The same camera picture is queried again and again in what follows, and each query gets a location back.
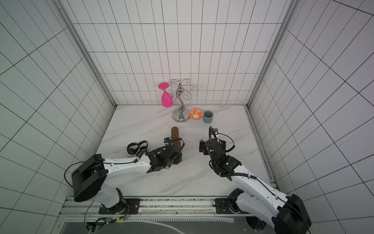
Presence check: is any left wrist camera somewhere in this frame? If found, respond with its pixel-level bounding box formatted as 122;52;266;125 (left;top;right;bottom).
164;137;172;145

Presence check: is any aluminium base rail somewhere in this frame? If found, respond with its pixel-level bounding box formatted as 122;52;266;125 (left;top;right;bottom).
59;196;252;218

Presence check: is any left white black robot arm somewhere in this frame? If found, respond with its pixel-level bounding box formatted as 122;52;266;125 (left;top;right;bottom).
71;143;184;208

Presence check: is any silver metal glass rack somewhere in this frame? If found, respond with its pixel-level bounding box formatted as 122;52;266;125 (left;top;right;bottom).
167;79;198;123

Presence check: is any brown wooden watch stand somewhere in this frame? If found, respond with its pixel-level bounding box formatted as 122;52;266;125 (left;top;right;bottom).
171;127;181;149

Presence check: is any grey-green ceramic cup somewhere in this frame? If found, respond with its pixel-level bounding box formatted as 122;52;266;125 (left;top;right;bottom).
203;111;213;123

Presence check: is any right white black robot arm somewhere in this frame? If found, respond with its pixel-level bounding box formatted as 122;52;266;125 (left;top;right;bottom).
199;138;312;234

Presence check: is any pink plastic wine glass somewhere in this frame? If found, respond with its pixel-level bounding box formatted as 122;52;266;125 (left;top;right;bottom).
158;82;173;108

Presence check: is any orange patterned small bowl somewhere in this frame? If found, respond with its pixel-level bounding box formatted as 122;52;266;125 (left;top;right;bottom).
189;108;204;121

